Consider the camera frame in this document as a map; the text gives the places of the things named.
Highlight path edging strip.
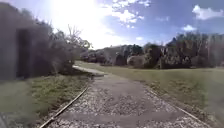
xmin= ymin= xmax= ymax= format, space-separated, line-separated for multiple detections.
xmin=38 ymin=84 xmax=91 ymax=128

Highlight bushes beside building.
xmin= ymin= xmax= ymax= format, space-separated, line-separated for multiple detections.
xmin=31 ymin=24 xmax=93 ymax=77

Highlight grass field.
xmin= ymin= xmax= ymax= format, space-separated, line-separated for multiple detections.
xmin=74 ymin=60 xmax=224 ymax=128

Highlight dark building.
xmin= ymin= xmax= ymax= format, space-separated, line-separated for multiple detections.
xmin=0 ymin=2 xmax=51 ymax=82

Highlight grey gravel path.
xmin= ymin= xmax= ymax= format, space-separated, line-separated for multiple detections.
xmin=39 ymin=64 xmax=214 ymax=128

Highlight grass verge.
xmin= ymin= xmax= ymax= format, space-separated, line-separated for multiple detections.
xmin=0 ymin=70 xmax=94 ymax=128

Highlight row of trees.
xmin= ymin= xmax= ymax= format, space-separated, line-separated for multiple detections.
xmin=79 ymin=31 xmax=224 ymax=70

